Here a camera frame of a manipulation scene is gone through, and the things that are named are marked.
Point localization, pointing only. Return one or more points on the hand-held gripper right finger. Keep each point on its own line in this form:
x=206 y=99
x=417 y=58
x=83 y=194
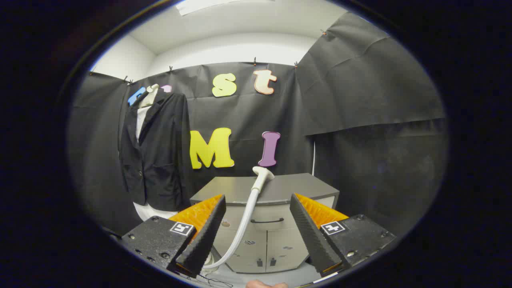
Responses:
x=314 y=240

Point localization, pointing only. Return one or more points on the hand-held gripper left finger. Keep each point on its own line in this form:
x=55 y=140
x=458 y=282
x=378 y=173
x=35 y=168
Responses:
x=202 y=240

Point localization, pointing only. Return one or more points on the white garment steamer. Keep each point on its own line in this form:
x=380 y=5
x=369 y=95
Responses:
x=251 y=204

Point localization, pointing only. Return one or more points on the black suit jacket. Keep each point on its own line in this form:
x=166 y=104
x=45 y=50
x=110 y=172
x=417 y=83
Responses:
x=160 y=152

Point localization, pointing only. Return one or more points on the white shirt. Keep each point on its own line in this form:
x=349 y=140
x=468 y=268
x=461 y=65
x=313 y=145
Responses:
x=140 y=118

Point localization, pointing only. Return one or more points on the white clothes hanger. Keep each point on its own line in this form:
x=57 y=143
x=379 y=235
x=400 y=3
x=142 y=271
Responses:
x=150 y=96

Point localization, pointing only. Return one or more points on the grey cabinet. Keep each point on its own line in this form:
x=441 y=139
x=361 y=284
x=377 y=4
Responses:
x=296 y=186

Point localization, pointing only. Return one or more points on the black backdrop cloth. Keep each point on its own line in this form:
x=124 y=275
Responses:
x=360 y=100

